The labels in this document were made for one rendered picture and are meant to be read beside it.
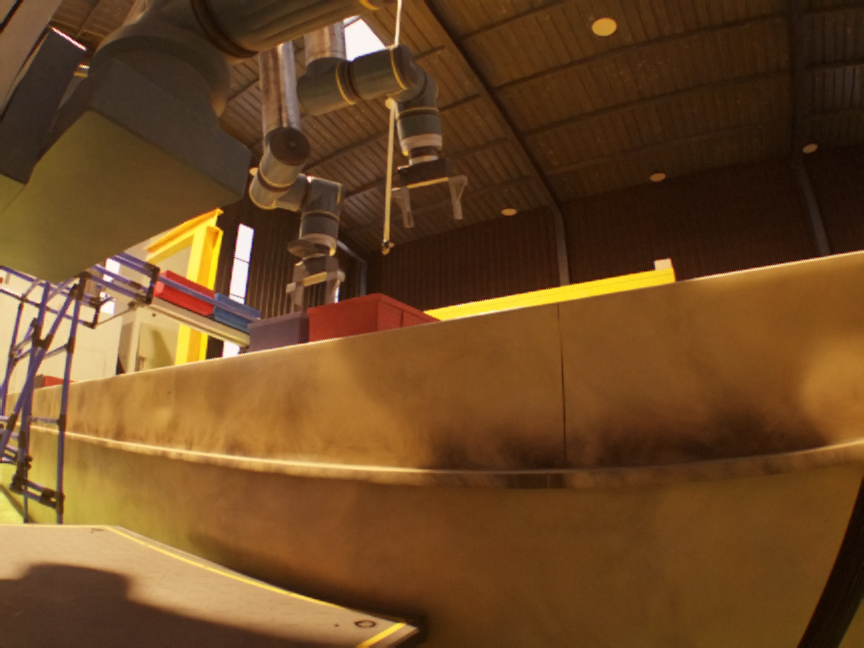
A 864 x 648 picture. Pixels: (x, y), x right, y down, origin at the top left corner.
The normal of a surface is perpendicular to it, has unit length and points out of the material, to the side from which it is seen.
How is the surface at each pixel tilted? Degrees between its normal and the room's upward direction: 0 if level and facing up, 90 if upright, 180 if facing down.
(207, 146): 90
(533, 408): 90
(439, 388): 90
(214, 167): 90
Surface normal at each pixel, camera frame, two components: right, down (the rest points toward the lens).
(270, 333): -0.54, -0.19
